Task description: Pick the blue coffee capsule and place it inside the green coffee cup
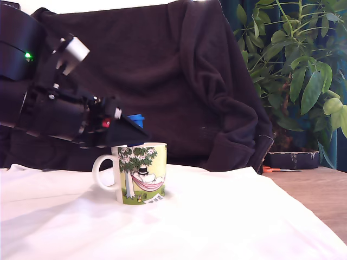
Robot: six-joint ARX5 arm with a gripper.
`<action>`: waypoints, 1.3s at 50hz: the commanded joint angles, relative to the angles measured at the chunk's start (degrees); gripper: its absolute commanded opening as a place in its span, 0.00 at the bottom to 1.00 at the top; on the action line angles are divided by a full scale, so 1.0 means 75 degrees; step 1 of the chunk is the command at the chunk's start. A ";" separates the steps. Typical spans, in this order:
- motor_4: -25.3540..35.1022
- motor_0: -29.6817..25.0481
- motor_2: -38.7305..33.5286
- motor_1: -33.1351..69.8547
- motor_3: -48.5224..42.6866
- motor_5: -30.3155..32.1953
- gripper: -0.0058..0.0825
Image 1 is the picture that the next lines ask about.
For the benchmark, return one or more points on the black draped garment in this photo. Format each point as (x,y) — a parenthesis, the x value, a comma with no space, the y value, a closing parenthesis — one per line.
(162,81)

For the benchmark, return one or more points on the blue coffee capsule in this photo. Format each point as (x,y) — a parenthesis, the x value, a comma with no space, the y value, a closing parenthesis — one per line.
(136,120)

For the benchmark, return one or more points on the white tablecloth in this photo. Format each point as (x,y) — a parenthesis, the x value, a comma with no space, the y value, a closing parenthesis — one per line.
(189,230)

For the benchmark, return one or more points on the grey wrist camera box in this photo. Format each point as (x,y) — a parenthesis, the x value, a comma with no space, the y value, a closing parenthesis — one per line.
(76,50)

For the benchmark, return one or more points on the green leafy houseplant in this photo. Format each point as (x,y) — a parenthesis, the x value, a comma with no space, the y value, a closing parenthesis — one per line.
(309,89)

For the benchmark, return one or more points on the dark rectangular planter box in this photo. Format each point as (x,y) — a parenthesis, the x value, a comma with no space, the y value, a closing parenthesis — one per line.
(292,160)

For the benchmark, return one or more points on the green illustrated coffee mug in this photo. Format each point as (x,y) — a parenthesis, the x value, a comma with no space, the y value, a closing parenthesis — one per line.
(141,176)

